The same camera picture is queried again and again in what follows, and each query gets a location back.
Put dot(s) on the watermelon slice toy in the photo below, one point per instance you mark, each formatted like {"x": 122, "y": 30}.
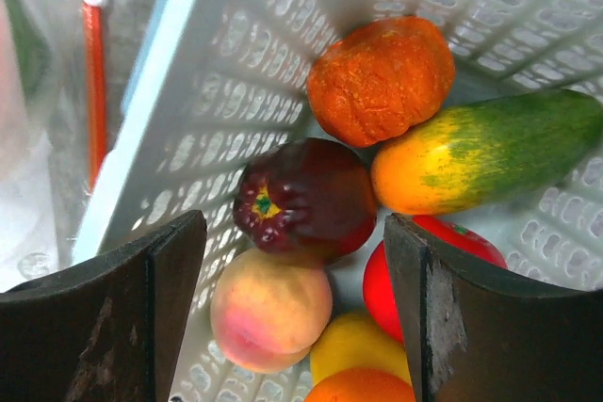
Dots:
{"x": 25, "y": 61}

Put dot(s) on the clear zip top bag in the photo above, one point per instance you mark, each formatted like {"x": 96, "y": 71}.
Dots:
{"x": 41, "y": 208}

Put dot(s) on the orange toy fruit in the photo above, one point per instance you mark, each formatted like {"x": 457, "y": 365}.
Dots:
{"x": 361, "y": 385}

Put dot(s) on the yellow toy lemon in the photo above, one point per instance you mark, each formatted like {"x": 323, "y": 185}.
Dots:
{"x": 355, "y": 340}

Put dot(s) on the pink toy peach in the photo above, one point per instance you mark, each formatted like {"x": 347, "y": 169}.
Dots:
{"x": 265, "y": 315}

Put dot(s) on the light blue plastic basket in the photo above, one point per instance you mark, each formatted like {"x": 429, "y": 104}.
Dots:
{"x": 219, "y": 81}

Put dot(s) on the green yellow toy mango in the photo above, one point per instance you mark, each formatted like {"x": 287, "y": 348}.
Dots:
{"x": 487, "y": 151}

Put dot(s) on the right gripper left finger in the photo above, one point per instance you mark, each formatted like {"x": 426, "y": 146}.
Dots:
{"x": 108, "y": 329}

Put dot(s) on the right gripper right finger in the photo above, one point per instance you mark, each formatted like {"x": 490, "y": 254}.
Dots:
{"x": 477, "y": 332}

